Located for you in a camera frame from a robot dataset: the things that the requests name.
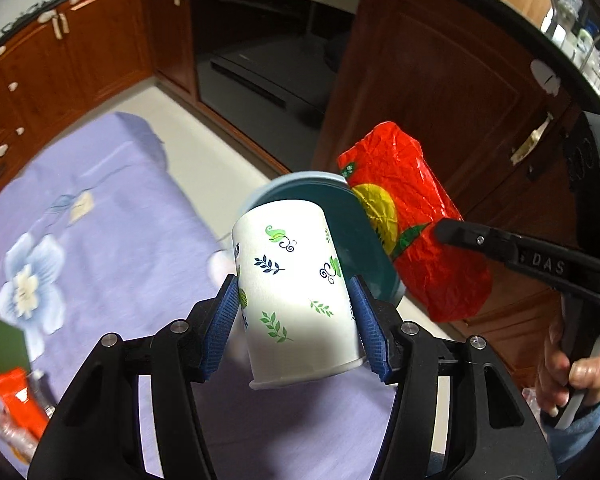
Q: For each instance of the wooden drawer cabinet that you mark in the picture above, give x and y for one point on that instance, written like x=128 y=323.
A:
x=105 y=55

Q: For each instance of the dark built-in appliance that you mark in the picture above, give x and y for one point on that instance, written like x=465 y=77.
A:
x=270 y=60

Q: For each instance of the clear plastic bag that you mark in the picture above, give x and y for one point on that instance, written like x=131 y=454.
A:
x=5 y=437

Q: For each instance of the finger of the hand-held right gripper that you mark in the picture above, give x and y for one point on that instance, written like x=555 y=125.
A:
x=500 y=246

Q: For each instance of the orange snack packet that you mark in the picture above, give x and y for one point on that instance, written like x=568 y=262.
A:
x=17 y=395

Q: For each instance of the wooden cabinet door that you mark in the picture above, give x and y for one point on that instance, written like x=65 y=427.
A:
x=430 y=75

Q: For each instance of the red crinkled foil wrapper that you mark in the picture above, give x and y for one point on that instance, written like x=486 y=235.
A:
x=420 y=185

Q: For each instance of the white leaf-print paper cup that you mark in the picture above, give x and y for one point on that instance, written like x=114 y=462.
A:
x=290 y=280

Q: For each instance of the dish rack with jars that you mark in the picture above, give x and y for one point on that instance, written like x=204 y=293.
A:
x=580 y=35

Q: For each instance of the green card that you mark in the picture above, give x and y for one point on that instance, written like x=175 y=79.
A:
x=0 y=342

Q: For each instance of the person's right hand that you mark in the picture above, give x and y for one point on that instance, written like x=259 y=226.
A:
x=587 y=377

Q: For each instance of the white cabinet knobs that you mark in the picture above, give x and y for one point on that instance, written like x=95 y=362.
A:
x=55 y=22

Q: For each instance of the person's right forearm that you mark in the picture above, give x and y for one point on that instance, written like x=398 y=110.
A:
x=590 y=432

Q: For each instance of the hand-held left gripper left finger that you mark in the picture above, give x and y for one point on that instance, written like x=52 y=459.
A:
x=222 y=325

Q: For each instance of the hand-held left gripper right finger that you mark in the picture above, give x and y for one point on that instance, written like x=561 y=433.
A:
x=365 y=320

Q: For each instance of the teal plastic bin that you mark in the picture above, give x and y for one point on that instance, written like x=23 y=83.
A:
x=365 y=255

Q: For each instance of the purple floral tablecloth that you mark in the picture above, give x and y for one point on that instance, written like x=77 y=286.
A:
x=130 y=240

